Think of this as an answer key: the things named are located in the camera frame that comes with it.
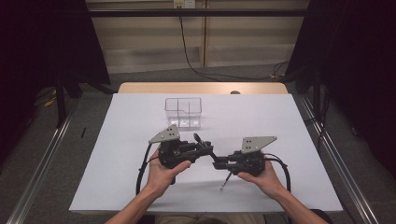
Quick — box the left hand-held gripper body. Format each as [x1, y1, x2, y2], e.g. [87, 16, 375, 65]
[148, 124, 191, 171]

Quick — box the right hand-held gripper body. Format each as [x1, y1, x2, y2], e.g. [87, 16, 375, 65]
[232, 135, 278, 177]

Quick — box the thin black makeup pencil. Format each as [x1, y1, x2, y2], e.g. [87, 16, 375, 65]
[219, 172, 233, 192]

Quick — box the clear plastic organizer box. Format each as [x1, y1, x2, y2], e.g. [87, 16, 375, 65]
[163, 96, 203, 129]

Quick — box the person's left hand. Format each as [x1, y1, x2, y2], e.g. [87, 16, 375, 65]
[146, 158, 192, 198]

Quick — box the person's right hand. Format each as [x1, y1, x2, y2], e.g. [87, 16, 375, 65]
[237, 161, 287, 200]

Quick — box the white table sheet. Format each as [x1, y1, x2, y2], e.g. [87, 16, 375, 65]
[68, 92, 344, 215]

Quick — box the black curtain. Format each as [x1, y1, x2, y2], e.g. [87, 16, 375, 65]
[284, 0, 396, 180]
[0, 0, 112, 166]

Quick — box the left hand-held gripper cable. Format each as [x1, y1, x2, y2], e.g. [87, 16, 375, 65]
[135, 143, 163, 196]

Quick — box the hand-held gripper cable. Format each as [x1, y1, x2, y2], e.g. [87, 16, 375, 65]
[135, 143, 163, 196]
[262, 152, 292, 193]

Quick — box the right hand-held gripper cable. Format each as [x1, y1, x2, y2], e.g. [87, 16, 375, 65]
[262, 152, 292, 193]

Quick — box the aluminium floor rail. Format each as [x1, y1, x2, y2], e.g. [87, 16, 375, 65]
[6, 99, 79, 224]
[299, 94, 380, 224]

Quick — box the long black wall cable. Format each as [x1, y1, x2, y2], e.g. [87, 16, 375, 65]
[177, 7, 290, 81]

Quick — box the black stand post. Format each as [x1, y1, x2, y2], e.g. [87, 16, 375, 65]
[55, 69, 68, 128]

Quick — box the black horizontal frame bar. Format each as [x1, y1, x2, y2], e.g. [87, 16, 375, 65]
[88, 8, 312, 18]

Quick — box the white wall socket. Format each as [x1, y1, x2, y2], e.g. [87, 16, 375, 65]
[173, 0, 196, 9]

